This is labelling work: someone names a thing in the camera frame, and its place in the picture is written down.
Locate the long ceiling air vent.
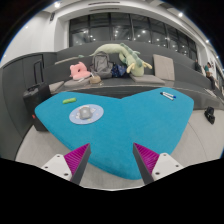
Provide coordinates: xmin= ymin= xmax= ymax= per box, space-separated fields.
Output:
xmin=89 ymin=7 xmax=120 ymax=12
xmin=88 ymin=1 xmax=121 ymax=6

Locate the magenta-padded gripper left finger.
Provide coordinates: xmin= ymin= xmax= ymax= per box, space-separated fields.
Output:
xmin=41 ymin=143 xmax=92 ymax=186

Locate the dark glass window wall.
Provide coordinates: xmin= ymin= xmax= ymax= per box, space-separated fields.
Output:
xmin=68 ymin=12 xmax=198 ymax=61

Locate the pink plush cushion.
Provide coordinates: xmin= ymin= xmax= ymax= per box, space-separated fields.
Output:
xmin=69 ymin=61 xmax=92 ymax=81

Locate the person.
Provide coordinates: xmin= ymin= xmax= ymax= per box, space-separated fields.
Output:
xmin=203 ymin=61 xmax=218 ymax=91
xmin=193 ymin=59 xmax=203 ymax=73

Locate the small green marker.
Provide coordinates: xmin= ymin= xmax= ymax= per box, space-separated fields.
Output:
xmin=62 ymin=97 xmax=78 ymax=105

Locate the group of ceiling lights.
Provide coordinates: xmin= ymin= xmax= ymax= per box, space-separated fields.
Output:
xmin=53 ymin=1 xmax=211 ymax=44

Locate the dark blue patterned bag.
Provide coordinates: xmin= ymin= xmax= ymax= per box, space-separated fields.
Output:
xmin=110 ymin=63 xmax=128 ymax=79

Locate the white marker with dark cap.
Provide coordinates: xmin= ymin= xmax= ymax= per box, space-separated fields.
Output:
xmin=159 ymin=92 xmax=175 ymax=102

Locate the black bag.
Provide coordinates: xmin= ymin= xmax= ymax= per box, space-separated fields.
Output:
xmin=203 ymin=106 xmax=216 ymax=125

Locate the white marker with blue cap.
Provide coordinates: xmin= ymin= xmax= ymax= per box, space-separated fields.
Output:
xmin=161 ymin=91 xmax=177 ymax=99

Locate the grey white computer mouse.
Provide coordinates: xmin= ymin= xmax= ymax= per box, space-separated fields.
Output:
xmin=78 ymin=105 xmax=95 ymax=121

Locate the flat grey seat cushion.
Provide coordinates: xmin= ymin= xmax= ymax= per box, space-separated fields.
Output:
xmin=63 ymin=77 xmax=92 ymax=88
xmin=129 ymin=73 xmax=166 ymax=86
xmin=48 ymin=80 xmax=65 ymax=94

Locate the grey backpack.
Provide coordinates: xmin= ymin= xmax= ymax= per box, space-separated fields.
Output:
xmin=89 ymin=51 xmax=114 ymax=80

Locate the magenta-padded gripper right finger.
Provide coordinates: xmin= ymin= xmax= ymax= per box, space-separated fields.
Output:
xmin=132 ymin=142 xmax=184 ymax=186

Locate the upright grey square cushion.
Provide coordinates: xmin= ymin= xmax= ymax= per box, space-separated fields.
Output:
xmin=152 ymin=53 xmax=176 ymax=82

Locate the black wheeled suitcase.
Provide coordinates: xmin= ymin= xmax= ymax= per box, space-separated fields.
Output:
xmin=22 ymin=59 xmax=53 ymax=132

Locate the small beige round container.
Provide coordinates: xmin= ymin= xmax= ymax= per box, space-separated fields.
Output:
xmin=89 ymin=74 xmax=102 ymax=85

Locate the green dragon plush toy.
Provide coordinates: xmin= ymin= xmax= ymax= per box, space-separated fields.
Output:
xmin=89 ymin=42 xmax=153 ymax=78

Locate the round light blue mouse pad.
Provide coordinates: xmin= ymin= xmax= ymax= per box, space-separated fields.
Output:
xmin=68 ymin=103 xmax=105 ymax=126

